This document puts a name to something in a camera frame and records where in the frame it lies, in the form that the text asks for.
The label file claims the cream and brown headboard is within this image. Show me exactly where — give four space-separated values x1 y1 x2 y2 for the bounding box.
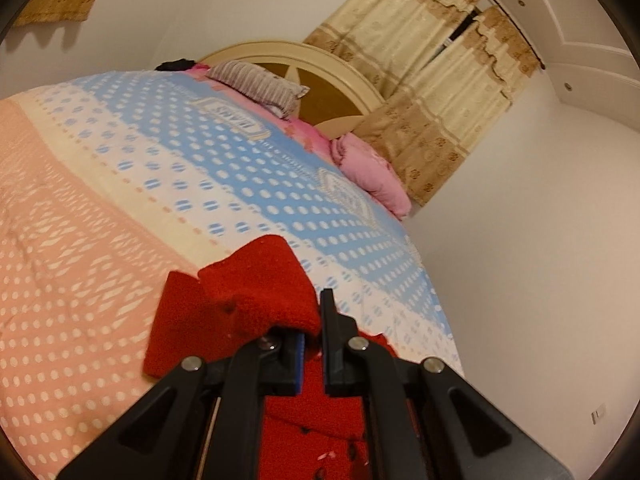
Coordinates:
197 41 388 137

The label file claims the folded pink quilt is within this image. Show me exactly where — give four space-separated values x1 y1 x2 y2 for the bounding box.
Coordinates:
330 132 413 220

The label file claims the dotted pink and blue bedspread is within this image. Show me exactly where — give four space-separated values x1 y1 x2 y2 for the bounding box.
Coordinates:
0 69 466 480

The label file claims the striped pillow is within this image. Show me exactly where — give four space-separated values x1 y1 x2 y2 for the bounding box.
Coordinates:
205 60 311 120

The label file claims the beige patterned curtain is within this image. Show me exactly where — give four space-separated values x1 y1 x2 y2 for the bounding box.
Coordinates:
350 6 544 207
303 0 487 98

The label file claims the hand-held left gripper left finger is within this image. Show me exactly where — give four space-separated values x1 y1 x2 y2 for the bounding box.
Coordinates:
57 329 306 480

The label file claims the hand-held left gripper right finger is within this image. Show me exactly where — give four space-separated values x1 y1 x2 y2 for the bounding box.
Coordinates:
320 288 572 480

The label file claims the red knitted sweater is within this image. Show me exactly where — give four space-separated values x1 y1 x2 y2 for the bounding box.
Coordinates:
144 234 401 480

